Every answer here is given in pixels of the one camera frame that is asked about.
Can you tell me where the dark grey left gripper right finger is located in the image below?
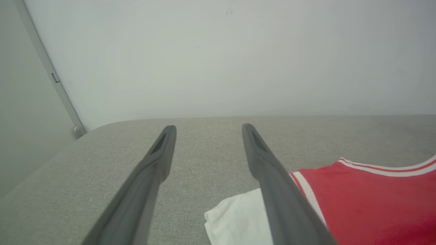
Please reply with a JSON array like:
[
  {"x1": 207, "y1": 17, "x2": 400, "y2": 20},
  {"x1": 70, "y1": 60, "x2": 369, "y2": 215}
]
[{"x1": 242, "y1": 123, "x2": 338, "y2": 245}]

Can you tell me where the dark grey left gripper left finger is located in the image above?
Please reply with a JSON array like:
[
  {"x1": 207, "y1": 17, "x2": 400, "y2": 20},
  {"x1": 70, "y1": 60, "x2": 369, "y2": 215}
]
[{"x1": 82, "y1": 125, "x2": 177, "y2": 245}]

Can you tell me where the red jersey with white sleeves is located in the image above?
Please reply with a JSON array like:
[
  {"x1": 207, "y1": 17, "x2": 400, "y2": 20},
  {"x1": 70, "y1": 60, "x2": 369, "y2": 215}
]
[{"x1": 204, "y1": 155, "x2": 436, "y2": 245}]

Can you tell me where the grey wall trim strip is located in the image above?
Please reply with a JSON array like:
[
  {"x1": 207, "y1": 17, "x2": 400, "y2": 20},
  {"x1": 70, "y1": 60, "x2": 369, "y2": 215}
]
[{"x1": 14, "y1": 0, "x2": 87, "y2": 139}]

